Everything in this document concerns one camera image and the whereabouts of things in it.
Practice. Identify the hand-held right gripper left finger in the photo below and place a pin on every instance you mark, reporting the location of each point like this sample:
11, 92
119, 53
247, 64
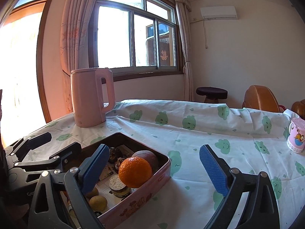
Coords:
95, 169

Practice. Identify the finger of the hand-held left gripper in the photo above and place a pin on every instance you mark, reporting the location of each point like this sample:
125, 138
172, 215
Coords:
35, 142
66, 153

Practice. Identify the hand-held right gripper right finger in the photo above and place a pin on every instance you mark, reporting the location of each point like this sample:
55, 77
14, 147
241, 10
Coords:
213, 169

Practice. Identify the small yellow longan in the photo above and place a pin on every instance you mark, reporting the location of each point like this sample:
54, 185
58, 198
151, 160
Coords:
92, 192
98, 203

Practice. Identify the cut fruit with white flesh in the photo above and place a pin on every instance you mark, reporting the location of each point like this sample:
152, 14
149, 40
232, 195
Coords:
116, 180

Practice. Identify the orange mandarin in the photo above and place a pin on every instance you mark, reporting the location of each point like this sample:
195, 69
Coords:
135, 171

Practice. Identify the pink metal tin box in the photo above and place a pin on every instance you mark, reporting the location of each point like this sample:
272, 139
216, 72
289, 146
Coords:
143, 195

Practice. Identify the printed paper sheet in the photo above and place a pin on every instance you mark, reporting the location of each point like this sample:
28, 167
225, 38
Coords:
104, 171

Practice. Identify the white tablecloth with green clouds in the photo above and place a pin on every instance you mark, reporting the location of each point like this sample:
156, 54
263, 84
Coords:
190, 128

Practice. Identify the pink electric kettle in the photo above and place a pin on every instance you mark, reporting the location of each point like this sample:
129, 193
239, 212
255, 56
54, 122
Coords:
88, 100

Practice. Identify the dark round stool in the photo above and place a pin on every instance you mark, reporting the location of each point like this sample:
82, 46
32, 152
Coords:
211, 91

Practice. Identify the brown leather armchair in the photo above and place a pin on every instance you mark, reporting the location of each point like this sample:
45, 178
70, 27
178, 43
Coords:
261, 97

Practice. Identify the pink cartoon cup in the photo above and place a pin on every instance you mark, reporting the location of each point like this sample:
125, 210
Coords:
296, 136

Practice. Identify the pink floral curtain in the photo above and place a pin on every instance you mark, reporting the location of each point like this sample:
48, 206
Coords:
76, 40

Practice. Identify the pale narrow curtain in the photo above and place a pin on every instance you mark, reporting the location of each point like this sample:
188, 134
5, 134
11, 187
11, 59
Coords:
187, 52

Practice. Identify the red paper window sticker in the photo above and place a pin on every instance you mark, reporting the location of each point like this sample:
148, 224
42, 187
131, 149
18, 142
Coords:
164, 54

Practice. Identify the white air conditioner pipe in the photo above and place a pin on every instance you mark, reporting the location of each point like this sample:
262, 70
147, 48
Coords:
205, 35

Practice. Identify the sliding glass window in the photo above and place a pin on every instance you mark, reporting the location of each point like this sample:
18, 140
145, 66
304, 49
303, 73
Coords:
133, 33

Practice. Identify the wooden balcony door frame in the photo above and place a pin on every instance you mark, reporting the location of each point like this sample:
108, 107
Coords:
40, 76

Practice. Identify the white wall air conditioner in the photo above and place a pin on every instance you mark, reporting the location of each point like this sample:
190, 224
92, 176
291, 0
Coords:
219, 12

